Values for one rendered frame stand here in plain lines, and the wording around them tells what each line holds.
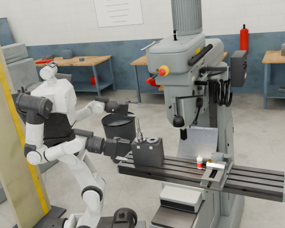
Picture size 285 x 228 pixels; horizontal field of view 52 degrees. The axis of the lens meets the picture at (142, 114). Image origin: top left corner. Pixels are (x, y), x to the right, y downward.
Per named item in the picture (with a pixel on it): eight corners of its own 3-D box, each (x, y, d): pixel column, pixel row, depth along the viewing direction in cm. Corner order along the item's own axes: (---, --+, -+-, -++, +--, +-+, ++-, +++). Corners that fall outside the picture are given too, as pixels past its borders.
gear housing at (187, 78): (191, 86, 178) (190, 70, 174) (154, 85, 189) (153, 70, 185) (206, 70, 205) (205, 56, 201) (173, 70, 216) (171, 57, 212)
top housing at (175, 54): (186, 75, 166) (184, 46, 160) (145, 74, 178) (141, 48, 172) (207, 55, 204) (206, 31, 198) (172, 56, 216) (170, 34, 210)
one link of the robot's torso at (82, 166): (87, 209, 196) (48, 154, 180) (93, 192, 212) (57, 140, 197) (107, 201, 192) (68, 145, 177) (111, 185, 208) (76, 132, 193)
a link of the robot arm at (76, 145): (84, 149, 150) (63, 158, 153) (90, 142, 158) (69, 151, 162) (78, 138, 149) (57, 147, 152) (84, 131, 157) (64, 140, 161)
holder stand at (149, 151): (160, 166, 224) (158, 144, 217) (134, 165, 232) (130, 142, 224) (164, 158, 235) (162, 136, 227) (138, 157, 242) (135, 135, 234)
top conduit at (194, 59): (193, 66, 165) (193, 60, 164) (186, 66, 167) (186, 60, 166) (213, 48, 202) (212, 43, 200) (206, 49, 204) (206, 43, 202)
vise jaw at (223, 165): (224, 171, 197) (224, 166, 195) (206, 168, 203) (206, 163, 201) (226, 166, 201) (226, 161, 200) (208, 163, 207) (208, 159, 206)
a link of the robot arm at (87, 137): (92, 155, 152) (70, 151, 153) (97, 147, 162) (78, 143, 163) (93, 135, 148) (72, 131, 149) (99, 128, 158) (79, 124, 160)
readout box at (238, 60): (244, 87, 197) (244, 56, 189) (230, 87, 201) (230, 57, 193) (248, 78, 213) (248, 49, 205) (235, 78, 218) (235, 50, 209)
